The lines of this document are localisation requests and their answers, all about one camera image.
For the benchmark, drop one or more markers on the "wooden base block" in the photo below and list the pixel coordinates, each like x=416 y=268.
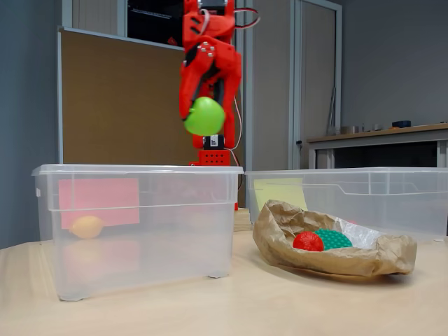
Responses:
x=243 y=220

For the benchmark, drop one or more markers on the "wooden side table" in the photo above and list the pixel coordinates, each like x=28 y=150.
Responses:
x=402 y=132

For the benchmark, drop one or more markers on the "pink paper note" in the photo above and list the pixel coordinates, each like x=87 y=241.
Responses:
x=98 y=199

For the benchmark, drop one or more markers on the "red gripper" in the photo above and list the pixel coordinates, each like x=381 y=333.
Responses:
x=224 y=66

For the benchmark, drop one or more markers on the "red robot arm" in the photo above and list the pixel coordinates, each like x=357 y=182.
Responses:
x=217 y=157

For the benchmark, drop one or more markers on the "yellow paper note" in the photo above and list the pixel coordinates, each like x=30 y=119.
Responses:
x=276 y=192

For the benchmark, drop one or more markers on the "clear plastic bin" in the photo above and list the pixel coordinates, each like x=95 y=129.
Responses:
x=402 y=203
x=140 y=245

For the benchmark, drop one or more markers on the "dark green bumpy toy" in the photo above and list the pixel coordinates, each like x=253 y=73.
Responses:
x=336 y=239

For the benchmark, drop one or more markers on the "yellow toy lemon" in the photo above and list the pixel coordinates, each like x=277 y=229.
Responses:
x=87 y=227

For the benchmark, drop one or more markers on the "crumpled brown paper bag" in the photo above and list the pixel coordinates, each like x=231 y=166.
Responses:
x=332 y=262

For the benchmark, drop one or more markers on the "grey tall cabinet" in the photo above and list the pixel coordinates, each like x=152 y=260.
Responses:
x=315 y=52

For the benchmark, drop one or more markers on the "blue bowl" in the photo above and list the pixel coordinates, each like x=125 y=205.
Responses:
x=402 y=124

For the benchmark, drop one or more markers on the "red toy strawberry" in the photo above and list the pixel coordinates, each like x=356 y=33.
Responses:
x=308 y=241

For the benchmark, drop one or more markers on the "green toy apple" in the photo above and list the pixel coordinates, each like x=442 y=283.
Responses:
x=204 y=117

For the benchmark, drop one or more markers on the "brown cork pin board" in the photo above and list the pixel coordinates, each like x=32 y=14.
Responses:
x=122 y=105

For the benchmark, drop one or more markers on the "orange table clamp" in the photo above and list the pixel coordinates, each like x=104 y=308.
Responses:
x=194 y=163

